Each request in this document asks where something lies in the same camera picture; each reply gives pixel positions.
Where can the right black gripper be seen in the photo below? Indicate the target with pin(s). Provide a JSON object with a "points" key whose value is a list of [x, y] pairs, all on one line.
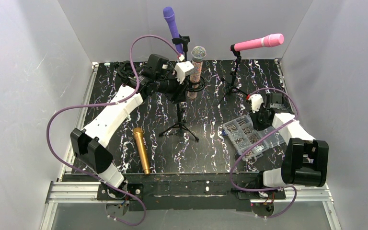
{"points": [[261, 117]]}

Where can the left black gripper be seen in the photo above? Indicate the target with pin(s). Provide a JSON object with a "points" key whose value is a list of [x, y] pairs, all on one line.
{"points": [[181, 89]]}

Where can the tripod shock mount stand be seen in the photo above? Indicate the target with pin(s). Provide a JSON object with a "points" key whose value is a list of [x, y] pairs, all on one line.
{"points": [[180, 124]]}

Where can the glitter rhinestone microphone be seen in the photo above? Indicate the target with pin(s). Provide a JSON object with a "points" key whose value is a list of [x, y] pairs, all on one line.
{"points": [[198, 54]]}

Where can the gold microphone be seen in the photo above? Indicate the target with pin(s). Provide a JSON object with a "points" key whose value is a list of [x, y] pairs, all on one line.
{"points": [[142, 150]]}

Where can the round base shock mount stand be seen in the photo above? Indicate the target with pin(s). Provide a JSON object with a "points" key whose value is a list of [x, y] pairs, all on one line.
{"points": [[123, 71]]}

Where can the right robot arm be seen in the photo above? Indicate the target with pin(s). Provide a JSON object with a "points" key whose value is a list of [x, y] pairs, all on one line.
{"points": [[305, 159]]}

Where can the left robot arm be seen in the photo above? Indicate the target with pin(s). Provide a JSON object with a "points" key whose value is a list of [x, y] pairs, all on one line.
{"points": [[138, 82]]}

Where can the tripod stand with clip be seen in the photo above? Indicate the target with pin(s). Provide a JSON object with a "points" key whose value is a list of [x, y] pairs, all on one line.
{"points": [[231, 88]]}

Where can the round base clip stand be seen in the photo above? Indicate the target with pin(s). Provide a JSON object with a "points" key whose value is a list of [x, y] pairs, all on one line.
{"points": [[183, 41]]}

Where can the pink microphone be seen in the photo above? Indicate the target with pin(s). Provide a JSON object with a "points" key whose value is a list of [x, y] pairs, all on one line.
{"points": [[271, 40]]}

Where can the purple microphone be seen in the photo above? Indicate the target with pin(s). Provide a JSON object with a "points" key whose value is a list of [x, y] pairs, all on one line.
{"points": [[169, 16]]}

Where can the clear plastic screw box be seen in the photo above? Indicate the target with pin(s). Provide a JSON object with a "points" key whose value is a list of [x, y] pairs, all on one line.
{"points": [[243, 135]]}

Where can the black front mounting bar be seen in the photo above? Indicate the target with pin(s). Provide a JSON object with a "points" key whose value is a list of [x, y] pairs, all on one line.
{"points": [[197, 191]]}

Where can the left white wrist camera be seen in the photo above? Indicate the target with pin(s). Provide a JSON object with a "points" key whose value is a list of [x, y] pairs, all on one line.
{"points": [[183, 69]]}

